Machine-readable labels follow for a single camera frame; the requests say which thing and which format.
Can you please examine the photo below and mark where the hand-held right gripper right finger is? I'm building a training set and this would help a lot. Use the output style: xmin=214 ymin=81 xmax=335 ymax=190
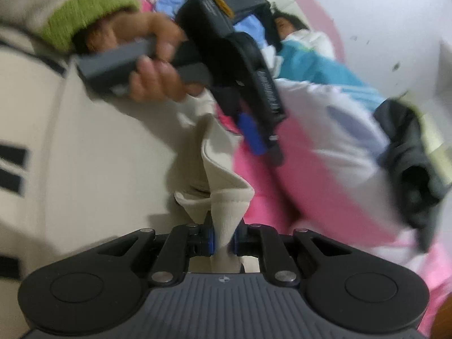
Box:
xmin=230 ymin=224 xmax=350 ymax=285

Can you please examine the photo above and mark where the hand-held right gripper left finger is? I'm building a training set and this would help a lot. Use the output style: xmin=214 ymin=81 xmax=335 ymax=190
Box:
xmin=98 ymin=223 xmax=215 ymax=285

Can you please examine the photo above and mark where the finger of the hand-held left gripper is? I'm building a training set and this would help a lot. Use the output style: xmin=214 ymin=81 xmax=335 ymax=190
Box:
xmin=212 ymin=85 xmax=269 ymax=156
xmin=229 ymin=34 xmax=289 ymax=167

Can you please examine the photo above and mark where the dark grey garment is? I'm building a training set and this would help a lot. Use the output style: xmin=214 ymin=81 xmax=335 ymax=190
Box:
xmin=374 ymin=99 xmax=450 ymax=251

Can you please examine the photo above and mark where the person's left forearm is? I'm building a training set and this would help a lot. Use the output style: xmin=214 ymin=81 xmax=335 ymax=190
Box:
xmin=0 ymin=0 xmax=142 ymax=55

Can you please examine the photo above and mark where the teal striped cloth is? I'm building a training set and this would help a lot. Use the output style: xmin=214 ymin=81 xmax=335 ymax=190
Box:
xmin=275 ymin=39 xmax=385 ymax=114

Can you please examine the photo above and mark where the pink floral bed sheet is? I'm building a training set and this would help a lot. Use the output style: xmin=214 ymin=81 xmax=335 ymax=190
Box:
xmin=212 ymin=106 xmax=452 ymax=339

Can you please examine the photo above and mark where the person's left hand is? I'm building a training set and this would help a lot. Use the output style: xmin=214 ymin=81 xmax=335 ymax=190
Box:
xmin=76 ymin=12 xmax=203 ymax=103

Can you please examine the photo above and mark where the cream zip sweatshirt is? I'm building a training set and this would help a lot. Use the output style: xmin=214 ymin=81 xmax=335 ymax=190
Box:
xmin=0 ymin=25 xmax=255 ymax=279

